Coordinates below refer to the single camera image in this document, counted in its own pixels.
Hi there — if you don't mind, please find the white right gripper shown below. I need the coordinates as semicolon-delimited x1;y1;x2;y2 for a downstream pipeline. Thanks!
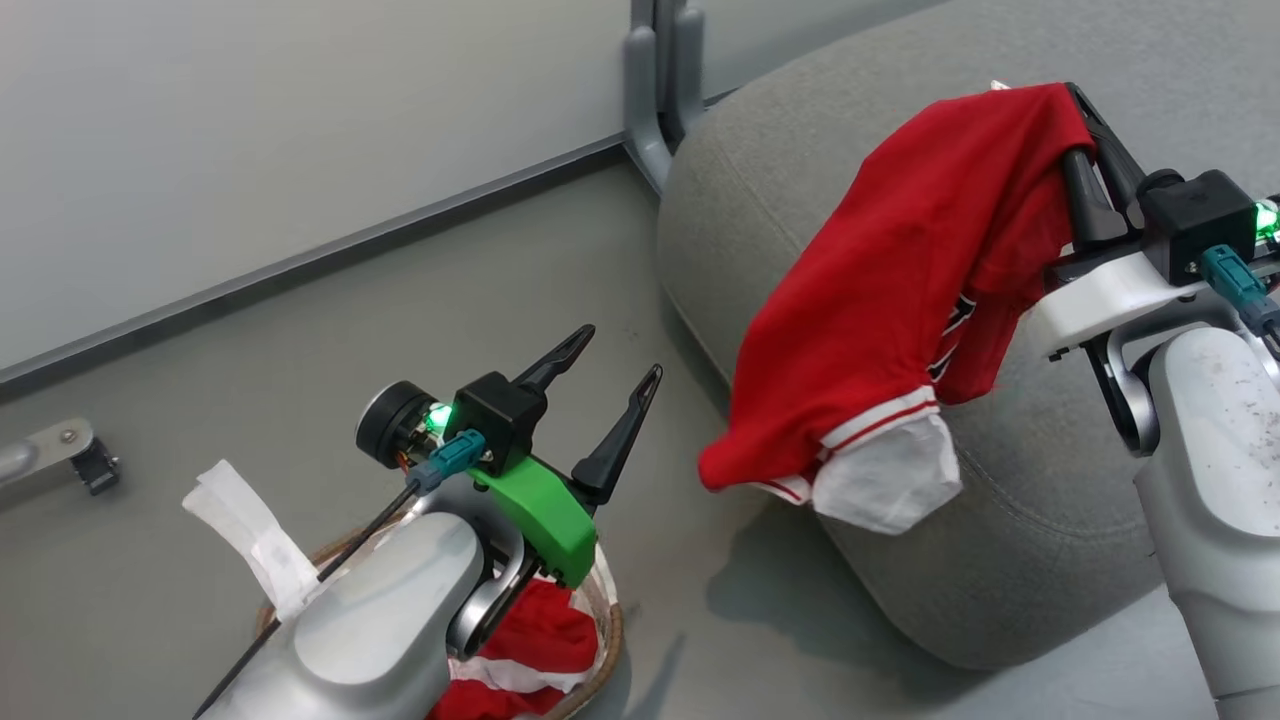
1020;83;1280;361

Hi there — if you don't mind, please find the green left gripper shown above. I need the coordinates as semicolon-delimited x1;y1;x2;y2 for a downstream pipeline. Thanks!
468;324;664;589

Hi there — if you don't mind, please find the red jersey with white sleeve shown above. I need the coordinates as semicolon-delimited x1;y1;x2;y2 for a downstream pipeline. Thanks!
698;82;1098;536

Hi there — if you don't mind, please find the red garment with white trim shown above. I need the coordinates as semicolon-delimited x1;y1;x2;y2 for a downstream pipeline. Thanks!
428;577;601;720

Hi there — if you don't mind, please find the cream laundry basket brown rim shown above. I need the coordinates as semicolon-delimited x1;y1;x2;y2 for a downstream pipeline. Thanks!
255;508;627;720

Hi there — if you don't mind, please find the grey fabric sofa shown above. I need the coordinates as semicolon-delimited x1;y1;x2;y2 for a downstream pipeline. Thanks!
657;0;1280;673

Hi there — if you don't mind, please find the black caster wheel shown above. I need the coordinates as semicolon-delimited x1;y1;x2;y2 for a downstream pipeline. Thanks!
70;438;122;497

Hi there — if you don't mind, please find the grey partition post bracket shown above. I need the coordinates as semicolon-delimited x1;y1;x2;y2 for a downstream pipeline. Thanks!
624;0;707;197

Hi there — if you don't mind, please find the grey partition bottom rail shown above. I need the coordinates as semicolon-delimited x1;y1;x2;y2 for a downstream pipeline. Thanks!
0;132;643;397

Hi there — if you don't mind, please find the grey partition foot bracket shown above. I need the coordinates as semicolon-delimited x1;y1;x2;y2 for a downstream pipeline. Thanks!
0;417;97;491

